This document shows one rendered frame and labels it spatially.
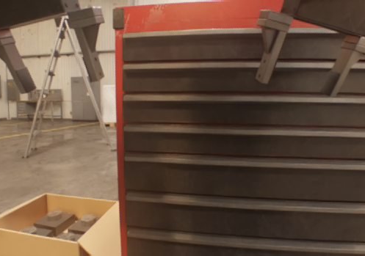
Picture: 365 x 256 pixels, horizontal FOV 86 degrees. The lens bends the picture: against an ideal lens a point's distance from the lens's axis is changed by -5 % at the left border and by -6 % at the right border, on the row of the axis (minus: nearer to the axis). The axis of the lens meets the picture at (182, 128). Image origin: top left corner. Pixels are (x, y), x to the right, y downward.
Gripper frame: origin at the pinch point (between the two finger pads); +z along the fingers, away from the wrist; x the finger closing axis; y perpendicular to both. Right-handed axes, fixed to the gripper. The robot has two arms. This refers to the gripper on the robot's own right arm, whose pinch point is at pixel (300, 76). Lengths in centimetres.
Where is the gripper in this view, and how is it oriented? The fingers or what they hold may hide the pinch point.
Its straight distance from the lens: 40.7
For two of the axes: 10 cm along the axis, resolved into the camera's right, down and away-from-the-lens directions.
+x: 9.8, 1.2, 1.6
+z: -1.9, 8.6, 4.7
